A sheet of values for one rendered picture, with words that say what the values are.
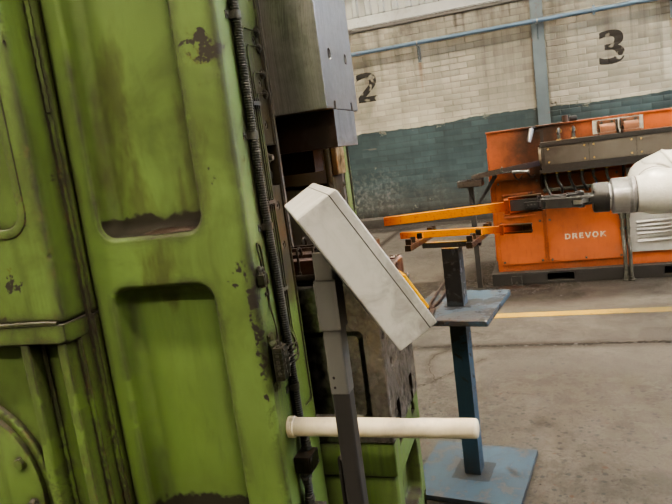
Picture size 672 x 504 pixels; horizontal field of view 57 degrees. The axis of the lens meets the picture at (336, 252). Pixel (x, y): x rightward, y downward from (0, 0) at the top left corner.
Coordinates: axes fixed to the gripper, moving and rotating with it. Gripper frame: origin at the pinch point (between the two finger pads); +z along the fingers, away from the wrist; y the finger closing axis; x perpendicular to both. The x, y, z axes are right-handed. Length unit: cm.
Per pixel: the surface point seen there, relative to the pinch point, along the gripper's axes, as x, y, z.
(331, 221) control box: 9, -74, 28
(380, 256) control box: 2, -71, 22
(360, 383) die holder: -44, -13, 46
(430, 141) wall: 13, 754, 132
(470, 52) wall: 129, 753, 64
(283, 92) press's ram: 35, -17, 55
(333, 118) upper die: 28, -12, 45
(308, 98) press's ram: 33, -17, 49
